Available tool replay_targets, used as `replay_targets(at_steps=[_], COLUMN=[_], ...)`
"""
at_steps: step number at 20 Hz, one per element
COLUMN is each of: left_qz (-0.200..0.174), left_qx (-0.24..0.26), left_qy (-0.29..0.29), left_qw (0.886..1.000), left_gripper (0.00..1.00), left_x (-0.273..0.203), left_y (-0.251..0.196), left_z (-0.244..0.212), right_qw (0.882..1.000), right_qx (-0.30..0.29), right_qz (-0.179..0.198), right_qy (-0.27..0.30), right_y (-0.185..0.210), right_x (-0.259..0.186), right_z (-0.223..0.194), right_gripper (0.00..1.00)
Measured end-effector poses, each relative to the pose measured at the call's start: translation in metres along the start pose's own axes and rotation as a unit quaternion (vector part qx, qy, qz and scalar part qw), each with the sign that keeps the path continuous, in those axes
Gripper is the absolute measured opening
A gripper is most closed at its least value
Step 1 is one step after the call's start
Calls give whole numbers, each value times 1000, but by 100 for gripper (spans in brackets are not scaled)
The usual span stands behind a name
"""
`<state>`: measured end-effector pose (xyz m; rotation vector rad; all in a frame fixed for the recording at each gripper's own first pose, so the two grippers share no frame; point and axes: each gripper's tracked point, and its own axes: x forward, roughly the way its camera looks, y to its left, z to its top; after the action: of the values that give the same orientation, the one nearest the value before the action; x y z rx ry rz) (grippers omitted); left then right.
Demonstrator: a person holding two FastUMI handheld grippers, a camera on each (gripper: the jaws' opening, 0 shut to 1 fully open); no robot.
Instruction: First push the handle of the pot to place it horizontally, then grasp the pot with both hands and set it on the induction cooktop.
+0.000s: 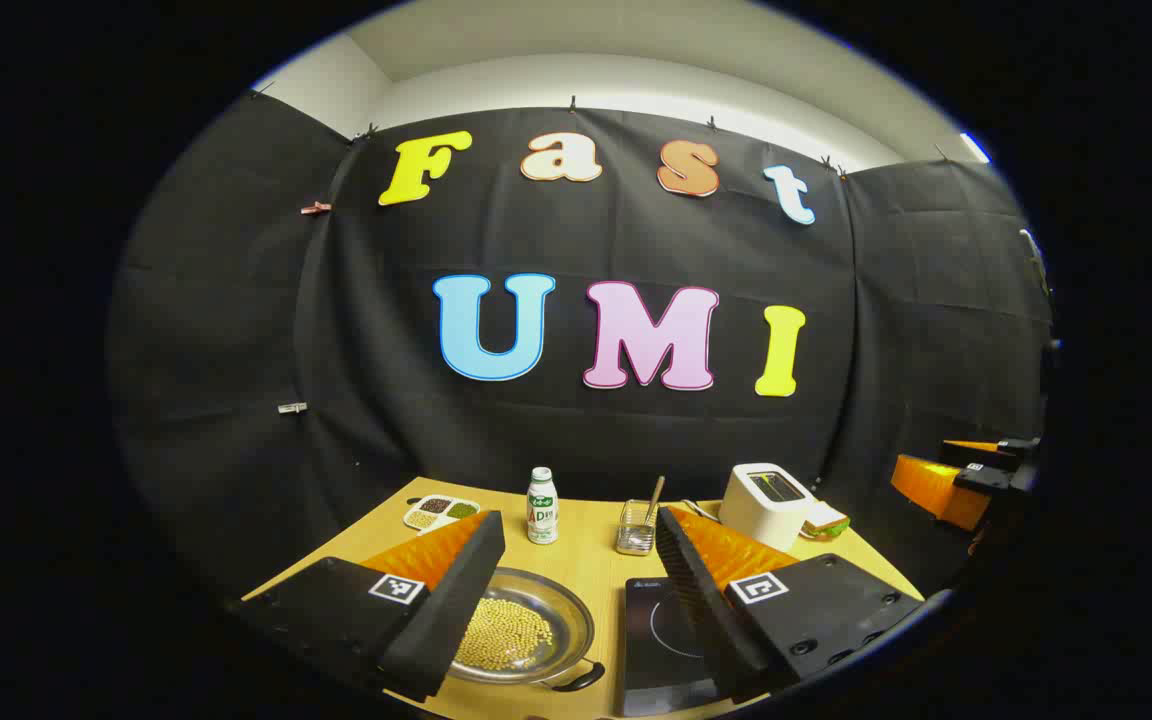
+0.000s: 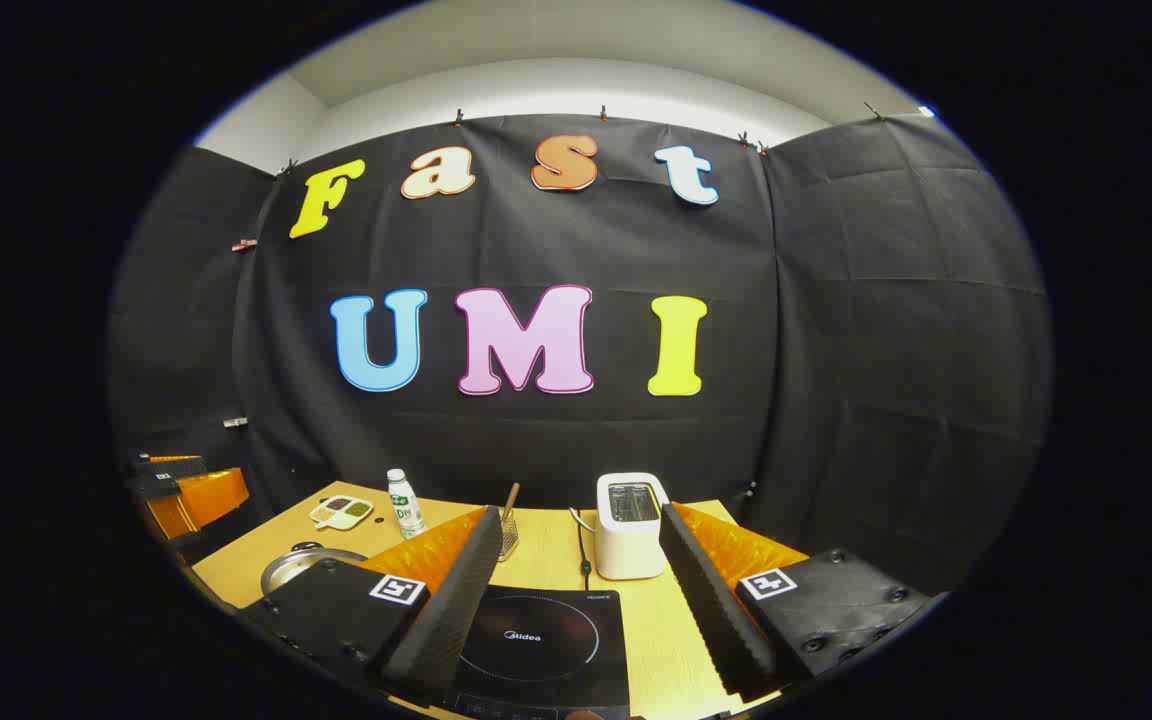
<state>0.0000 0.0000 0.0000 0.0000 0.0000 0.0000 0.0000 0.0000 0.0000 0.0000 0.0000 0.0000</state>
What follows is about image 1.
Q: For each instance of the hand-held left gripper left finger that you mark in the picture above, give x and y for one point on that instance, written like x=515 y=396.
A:
x=451 y=600

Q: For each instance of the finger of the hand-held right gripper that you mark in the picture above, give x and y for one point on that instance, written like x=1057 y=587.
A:
x=936 y=490
x=986 y=450

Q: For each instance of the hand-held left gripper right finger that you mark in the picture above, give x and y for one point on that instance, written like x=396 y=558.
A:
x=701 y=610

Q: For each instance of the black induction cooktop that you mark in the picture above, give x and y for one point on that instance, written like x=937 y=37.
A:
x=656 y=645

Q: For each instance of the pile of yellow soybeans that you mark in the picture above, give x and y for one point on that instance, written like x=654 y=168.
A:
x=506 y=635

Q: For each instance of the white divided plate with beans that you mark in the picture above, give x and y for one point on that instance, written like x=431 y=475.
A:
x=441 y=512

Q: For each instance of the white toaster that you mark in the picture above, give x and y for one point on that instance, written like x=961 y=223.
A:
x=756 y=518

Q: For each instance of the sandwich on plate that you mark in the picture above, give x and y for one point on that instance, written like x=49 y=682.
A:
x=824 y=520

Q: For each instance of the white drink bottle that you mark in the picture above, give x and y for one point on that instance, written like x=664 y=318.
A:
x=542 y=515

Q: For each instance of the black backdrop cloth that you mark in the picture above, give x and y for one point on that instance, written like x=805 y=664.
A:
x=386 y=430

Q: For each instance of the red cloth clip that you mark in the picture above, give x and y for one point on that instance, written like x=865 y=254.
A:
x=316 y=207

